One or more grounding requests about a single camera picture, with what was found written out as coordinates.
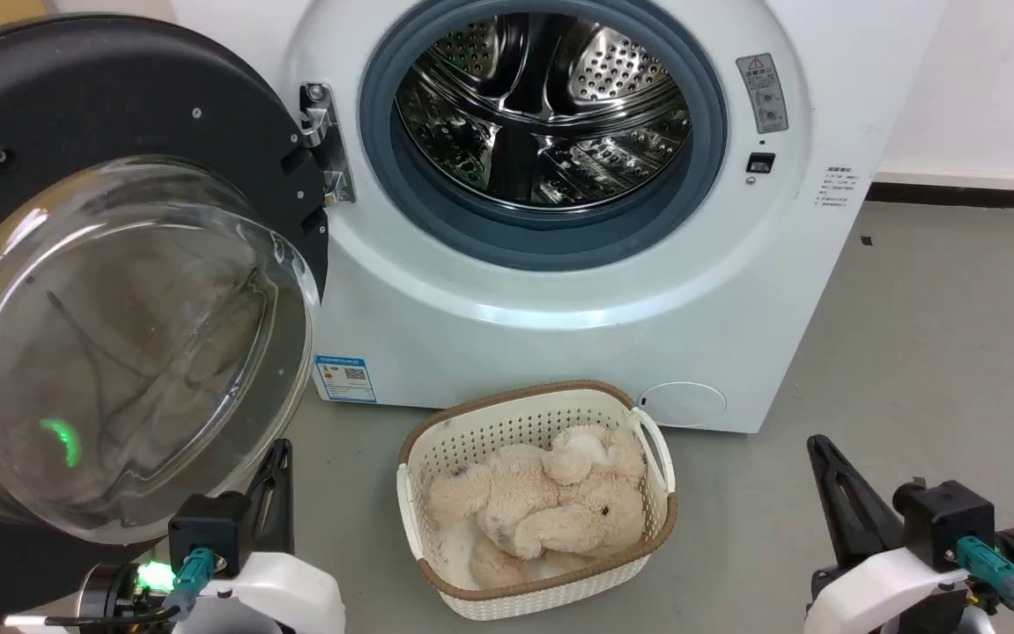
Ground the washer door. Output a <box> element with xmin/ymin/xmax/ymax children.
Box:
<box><xmin>0</xmin><ymin>13</ymin><xmax>331</xmax><ymax>622</ymax></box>

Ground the round white filter cover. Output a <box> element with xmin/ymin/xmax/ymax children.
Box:
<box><xmin>639</xmin><ymin>381</ymin><xmax>728</xmax><ymax>430</ymax></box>

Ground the teal left camera cable plug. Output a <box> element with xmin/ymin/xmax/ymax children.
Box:
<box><xmin>161</xmin><ymin>547</ymin><xmax>218</xmax><ymax>623</ymax></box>

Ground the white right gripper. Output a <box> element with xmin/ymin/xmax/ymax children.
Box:
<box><xmin>803</xmin><ymin>434</ymin><xmax>973</xmax><ymax>634</ymax></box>

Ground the washer drum opening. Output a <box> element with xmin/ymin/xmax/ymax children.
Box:
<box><xmin>359</xmin><ymin>0</ymin><xmax>729</xmax><ymax>272</ymax></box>

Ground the beige plush toy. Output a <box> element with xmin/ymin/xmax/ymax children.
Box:
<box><xmin>427</xmin><ymin>424</ymin><xmax>648</xmax><ymax>590</ymax></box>

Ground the teal right camera cable plug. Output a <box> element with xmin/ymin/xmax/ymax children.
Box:
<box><xmin>956</xmin><ymin>535</ymin><xmax>1014</xmax><ymax>611</ymax></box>

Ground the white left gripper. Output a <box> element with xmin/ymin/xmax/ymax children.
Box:
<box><xmin>174</xmin><ymin>439</ymin><xmax>347</xmax><ymax>634</ymax></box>

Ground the steel washing machine drum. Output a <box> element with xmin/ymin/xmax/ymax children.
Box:
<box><xmin>394</xmin><ymin>11</ymin><xmax>694</xmax><ymax>212</ymax></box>

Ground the white front-load washing machine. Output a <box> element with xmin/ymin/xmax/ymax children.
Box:
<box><xmin>170</xmin><ymin>0</ymin><xmax>950</xmax><ymax>435</ymax></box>

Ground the cream plastic laundry basket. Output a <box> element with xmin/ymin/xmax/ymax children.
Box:
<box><xmin>396</xmin><ymin>380</ymin><xmax>679</xmax><ymax>622</ymax></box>

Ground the teal camera cable plug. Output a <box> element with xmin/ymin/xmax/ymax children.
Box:
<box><xmin>956</xmin><ymin>535</ymin><xmax>1014</xmax><ymax>611</ymax></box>
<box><xmin>161</xmin><ymin>547</ymin><xmax>218</xmax><ymax>623</ymax></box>

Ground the grey warning sticker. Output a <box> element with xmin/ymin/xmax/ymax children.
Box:
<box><xmin>736</xmin><ymin>53</ymin><xmax>790</xmax><ymax>136</ymax></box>

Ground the blue energy label sticker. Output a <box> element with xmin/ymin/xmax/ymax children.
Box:
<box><xmin>313</xmin><ymin>355</ymin><xmax>378</xmax><ymax>404</ymax></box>

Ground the dark wall baseboard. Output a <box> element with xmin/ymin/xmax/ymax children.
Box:
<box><xmin>865</xmin><ymin>181</ymin><xmax>1014</xmax><ymax>212</ymax></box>

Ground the metal door hinge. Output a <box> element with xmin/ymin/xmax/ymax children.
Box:
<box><xmin>299</xmin><ymin>82</ymin><xmax>358</xmax><ymax>206</ymax></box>

